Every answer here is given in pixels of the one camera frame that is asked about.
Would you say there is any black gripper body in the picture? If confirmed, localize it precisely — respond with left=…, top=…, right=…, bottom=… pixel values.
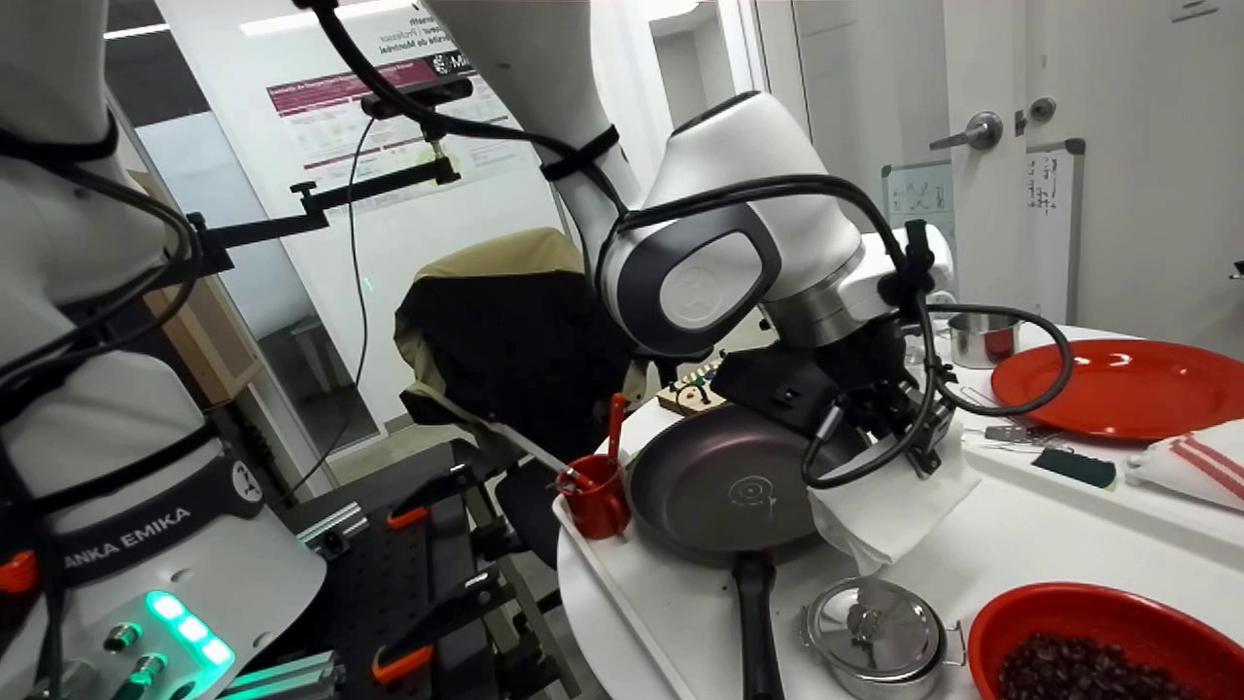
left=716, top=320, right=923, bottom=436

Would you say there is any white towel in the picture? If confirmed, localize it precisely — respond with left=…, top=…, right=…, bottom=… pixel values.
left=807, top=436, right=980, bottom=572

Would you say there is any black frying pan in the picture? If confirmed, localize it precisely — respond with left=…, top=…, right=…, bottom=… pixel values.
left=627, top=410, right=812, bottom=700

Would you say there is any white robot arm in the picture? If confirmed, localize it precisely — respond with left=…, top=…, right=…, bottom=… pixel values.
left=0, top=0, right=892, bottom=700

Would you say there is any small steel pot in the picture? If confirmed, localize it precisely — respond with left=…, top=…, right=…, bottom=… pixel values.
left=956, top=310, right=1013, bottom=364

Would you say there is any wooden toy board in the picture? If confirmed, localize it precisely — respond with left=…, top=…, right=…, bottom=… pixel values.
left=658, top=359, right=728, bottom=418

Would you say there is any dark green sponge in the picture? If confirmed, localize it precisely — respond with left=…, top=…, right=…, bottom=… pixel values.
left=1032, top=446, right=1114, bottom=489

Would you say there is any small whiteboard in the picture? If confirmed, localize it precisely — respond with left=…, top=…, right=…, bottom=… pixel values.
left=883, top=160, right=956, bottom=237

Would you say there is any round steel lid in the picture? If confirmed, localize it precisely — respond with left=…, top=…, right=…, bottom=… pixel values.
left=802, top=574, right=945, bottom=700

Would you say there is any large red plate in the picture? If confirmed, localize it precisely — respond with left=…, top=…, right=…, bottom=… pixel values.
left=1027, top=337, right=1244, bottom=445

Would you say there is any small red cup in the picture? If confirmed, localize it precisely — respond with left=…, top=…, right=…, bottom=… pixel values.
left=561, top=454, right=628, bottom=542

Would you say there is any red bowl with beans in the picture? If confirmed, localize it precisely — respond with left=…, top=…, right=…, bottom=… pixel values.
left=969, top=582, right=1244, bottom=700

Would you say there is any red striped white cloth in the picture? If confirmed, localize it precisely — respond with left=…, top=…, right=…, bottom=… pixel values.
left=1129, top=422, right=1244, bottom=512

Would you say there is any black office chair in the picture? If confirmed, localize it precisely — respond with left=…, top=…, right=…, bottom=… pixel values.
left=392, top=226, right=654, bottom=523

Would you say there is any silver door handle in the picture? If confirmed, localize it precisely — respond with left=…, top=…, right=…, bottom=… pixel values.
left=934, top=114, right=1001, bottom=153

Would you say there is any black camera on mount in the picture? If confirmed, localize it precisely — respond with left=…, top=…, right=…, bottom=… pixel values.
left=357, top=78, right=474, bottom=119

